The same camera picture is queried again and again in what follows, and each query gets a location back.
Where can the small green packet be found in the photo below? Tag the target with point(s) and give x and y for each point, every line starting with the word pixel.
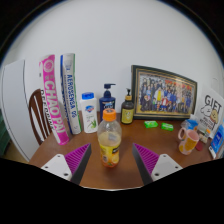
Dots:
pixel 151 124
pixel 167 126

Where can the pink and yellow mug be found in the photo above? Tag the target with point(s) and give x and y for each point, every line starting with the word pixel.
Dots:
pixel 189 143

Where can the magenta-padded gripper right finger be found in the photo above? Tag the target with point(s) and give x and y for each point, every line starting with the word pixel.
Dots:
pixel 163 165

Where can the white green-blue shuttlecock tube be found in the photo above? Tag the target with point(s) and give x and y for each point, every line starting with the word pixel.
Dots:
pixel 71 93

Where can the white flat panel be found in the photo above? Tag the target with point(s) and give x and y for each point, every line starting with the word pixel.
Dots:
pixel 15 110

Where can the flat round red coaster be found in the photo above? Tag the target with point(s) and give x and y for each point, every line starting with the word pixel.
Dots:
pixel 200 146

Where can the pink shuttlecock tube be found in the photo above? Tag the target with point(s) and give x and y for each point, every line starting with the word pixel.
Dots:
pixel 53 100

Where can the orange-capped juice bottle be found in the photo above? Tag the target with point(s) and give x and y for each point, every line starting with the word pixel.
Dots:
pixel 109 143

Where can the dark blue pump bottle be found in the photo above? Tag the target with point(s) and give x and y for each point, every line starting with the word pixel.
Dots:
pixel 106 100

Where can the brown wooden chair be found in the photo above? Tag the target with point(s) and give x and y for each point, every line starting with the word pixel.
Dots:
pixel 35 106

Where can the framed group photo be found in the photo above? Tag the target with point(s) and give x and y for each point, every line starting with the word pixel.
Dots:
pixel 165 93

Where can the blue detergent bottle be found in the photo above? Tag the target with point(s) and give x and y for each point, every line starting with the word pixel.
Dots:
pixel 218 141

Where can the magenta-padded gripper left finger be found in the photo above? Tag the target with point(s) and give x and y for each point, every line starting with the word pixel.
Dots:
pixel 60 165

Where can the small snack packet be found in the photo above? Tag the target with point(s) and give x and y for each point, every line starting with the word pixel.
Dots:
pixel 203 138

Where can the brown pump bottle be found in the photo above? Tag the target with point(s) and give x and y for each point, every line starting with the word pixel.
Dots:
pixel 127 111

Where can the white blue-capped bottle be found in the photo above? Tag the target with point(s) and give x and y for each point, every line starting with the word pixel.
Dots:
pixel 89 115

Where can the white paper gift bag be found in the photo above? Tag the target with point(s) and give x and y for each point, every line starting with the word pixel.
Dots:
pixel 211 108

